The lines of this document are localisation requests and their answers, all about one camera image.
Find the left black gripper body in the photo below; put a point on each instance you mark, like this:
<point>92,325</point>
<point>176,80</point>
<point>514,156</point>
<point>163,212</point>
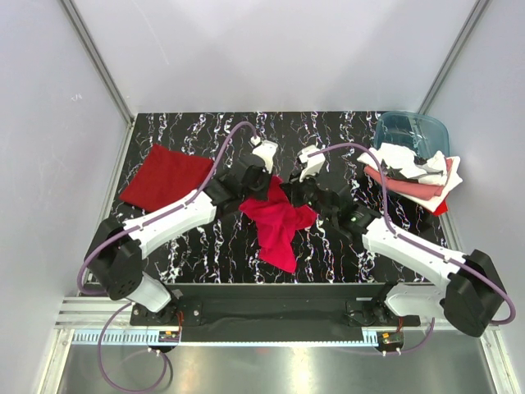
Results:
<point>254,177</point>

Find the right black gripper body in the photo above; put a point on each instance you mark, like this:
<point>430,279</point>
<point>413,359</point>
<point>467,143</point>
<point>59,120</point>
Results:
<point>306,193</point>

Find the bright pink-red t-shirt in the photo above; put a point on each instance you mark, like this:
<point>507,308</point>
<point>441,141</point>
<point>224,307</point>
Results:
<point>277,221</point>

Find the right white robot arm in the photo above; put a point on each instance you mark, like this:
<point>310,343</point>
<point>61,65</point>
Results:
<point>464,289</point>

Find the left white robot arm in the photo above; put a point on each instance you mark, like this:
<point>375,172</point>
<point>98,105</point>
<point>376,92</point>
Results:
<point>116,256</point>

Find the folded dark red t-shirt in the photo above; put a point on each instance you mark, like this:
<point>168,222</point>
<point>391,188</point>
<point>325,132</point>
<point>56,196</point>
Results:
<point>165,177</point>

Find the white black printed t-shirt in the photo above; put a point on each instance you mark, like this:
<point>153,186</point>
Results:
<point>402,164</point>

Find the dusty pink folded t-shirt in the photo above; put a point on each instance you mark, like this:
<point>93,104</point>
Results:
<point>413,189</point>

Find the blue transparent plastic bin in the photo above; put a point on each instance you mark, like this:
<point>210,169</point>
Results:
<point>422,134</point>

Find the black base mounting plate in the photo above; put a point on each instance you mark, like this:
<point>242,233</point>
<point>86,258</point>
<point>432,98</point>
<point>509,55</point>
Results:
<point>275,307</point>

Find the red t-shirt under pile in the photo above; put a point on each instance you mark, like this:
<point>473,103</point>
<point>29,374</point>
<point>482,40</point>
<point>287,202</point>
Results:
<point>441,209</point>

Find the white folded t-shirt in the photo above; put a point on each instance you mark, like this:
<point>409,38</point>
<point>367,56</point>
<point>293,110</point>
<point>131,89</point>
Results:
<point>453,181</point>

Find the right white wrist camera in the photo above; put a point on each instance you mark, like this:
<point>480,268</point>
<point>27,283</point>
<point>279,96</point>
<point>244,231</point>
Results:
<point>312,160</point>

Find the white slotted cable duct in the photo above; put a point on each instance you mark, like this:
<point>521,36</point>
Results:
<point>356,337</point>

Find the left aluminium frame post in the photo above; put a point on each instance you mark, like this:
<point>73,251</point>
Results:
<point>87,41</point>

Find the aluminium frame post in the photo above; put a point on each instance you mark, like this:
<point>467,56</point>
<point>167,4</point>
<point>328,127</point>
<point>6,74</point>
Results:
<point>87,41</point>
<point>474,16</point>

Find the right aluminium frame post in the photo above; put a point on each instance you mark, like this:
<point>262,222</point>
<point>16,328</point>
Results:
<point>474,16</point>

